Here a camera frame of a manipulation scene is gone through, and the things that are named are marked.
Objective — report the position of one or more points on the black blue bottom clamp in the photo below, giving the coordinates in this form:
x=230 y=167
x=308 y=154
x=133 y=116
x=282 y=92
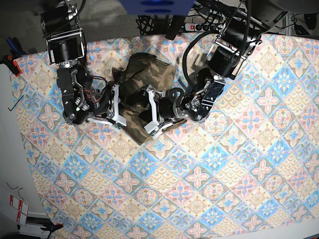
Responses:
x=51 y=227

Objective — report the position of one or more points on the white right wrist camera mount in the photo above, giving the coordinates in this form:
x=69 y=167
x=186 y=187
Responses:
x=113 y=117

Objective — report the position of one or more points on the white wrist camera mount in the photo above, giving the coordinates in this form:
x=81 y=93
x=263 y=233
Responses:
x=158 y=124
x=113 y=117

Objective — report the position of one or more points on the camouflage T-shirt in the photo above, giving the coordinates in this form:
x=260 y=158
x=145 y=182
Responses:
x=143 y=69

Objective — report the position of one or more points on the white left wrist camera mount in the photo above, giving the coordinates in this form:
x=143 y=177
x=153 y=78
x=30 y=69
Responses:
x=158 y=124

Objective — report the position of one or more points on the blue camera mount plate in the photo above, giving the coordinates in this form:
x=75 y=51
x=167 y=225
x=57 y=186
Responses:
x=157 y=7

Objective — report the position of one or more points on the red black table clamp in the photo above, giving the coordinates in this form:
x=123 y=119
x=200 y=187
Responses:
x=9 y=61

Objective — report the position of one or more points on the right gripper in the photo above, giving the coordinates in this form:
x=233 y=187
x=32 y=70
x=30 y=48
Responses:
x=103 y=103

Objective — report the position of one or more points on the black allen key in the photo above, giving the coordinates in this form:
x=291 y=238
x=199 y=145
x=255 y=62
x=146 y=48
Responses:
x=14 y=106

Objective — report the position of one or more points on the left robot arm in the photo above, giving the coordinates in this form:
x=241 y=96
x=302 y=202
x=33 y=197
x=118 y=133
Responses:
x=238 y=33

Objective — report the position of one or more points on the blue table clamp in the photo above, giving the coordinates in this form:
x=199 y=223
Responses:
x=15 y=47

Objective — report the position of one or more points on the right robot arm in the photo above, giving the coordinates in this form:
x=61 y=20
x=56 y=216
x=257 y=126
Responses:
x=67 y=49

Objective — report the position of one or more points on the patterned tile tablecloth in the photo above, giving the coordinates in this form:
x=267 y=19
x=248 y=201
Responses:
x=252 y=165

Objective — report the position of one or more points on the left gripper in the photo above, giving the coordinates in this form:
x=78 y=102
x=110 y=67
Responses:
x=168 y=105

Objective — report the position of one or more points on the red white label tag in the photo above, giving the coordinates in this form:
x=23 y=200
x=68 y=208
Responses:
x=21 y=209

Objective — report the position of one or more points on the white power strip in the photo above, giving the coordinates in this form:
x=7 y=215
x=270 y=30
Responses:
x=200 y=27

